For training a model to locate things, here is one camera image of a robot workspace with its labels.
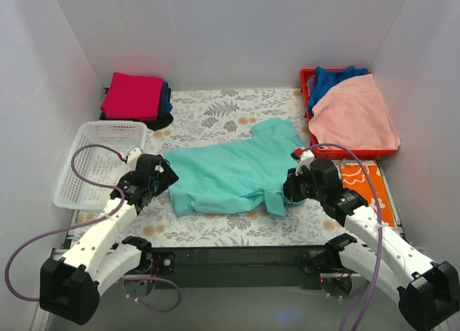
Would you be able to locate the white plastic basket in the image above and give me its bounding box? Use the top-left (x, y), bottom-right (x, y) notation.
top-left (53, 121), bottom-right (147, 210)

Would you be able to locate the teal t shirt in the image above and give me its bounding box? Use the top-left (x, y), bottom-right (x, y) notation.
top-left (166, 118), bottom-right (303, 218)

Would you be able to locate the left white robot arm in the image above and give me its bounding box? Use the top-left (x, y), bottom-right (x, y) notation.
top-left (40, 152), bottom-right (178, 325)

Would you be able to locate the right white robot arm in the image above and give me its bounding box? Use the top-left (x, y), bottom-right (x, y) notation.
top-left (283, 159), bottom-right (459, 330)

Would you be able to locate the red plastic tray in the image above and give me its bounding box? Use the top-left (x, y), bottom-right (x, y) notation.
top-left (300, 68), bottom-right (396, 160)

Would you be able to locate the orange floral towel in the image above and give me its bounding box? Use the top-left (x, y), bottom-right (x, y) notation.
top-left (339, 162), bottom-right (396, 227)

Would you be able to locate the black folded t shirt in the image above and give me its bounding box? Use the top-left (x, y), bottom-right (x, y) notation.
top-left (99, 111), bottom-right (174, 131)

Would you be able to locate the blue folded t shirt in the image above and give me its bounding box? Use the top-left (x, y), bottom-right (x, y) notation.
top-left (158, 81), bottom-right (173, 117)

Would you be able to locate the floral table mat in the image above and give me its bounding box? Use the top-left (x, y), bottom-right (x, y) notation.
top-left (70, 88), bottom-right (403, 248)

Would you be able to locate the pink towel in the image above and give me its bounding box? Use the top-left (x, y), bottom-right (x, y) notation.
top-left (308, 74), bottom-right (400, 150)

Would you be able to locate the magenta folded t shirt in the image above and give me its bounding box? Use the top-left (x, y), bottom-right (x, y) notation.
top-left (100, 73), bottom-right (164, 120)

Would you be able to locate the blue crumpled t shirt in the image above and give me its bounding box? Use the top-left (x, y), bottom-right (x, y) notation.
top-left (307, 66), bottom-right (369, 115)

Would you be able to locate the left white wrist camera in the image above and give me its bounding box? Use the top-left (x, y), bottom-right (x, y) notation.
top-left (120, 146), bottom-right (143, 166)

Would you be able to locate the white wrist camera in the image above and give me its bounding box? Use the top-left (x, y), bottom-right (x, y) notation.
top-left (120, 146), bottom-right (143, 166)
top-left (292, 148), bottom-right (316, 176)

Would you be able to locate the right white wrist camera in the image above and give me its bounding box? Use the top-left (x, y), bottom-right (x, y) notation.
top-left (292, 148), bottom-right (316, 176)

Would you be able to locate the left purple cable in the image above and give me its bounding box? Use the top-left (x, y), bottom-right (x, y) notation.
top-left (4, 144), bottom-right (183, 312)

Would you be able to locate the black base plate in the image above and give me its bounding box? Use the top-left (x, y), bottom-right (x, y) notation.
top-left (147, 245), bottom-right (352, 294)

